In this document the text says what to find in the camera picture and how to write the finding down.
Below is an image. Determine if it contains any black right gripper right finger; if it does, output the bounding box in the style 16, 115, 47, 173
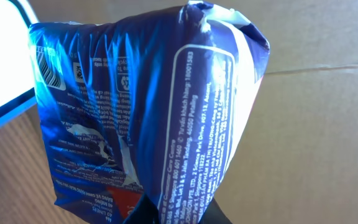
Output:
199, 199, 232, 224

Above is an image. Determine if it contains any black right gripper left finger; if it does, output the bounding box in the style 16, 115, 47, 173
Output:
123, 194, 160, 224

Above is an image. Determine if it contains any purple Carefree pad pack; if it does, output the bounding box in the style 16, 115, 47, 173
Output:
29, 1, 270, 223

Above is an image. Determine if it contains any white barcode scanner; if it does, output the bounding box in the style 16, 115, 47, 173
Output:
0, 0, 39, 127

